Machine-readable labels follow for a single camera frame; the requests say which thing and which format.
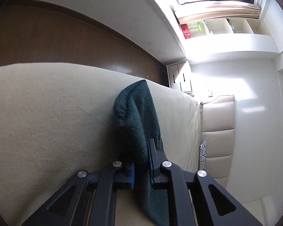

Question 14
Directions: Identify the white bedside cabinet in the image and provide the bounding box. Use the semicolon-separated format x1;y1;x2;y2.
167;61;193;94

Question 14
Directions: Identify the red box on shelf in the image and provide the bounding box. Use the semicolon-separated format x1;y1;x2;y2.
180;24;192;39

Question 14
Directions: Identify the dark teal knit sweater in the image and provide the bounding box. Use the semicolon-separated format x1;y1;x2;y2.
113;80;169;225

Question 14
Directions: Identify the white wall shelf unit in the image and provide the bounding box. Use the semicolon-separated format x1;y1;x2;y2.
187;17;271;39

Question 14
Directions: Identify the beige bed with sheet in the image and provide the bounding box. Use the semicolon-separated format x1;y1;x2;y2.
0;63;200;225

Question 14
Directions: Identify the zebra print pillow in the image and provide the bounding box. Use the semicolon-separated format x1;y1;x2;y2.
198;140;206;170

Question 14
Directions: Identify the green item on shelf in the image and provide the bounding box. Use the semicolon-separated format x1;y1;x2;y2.
197;21;205;32

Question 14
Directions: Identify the beige padded headboard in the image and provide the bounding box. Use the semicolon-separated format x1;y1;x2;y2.
201;95;236;187

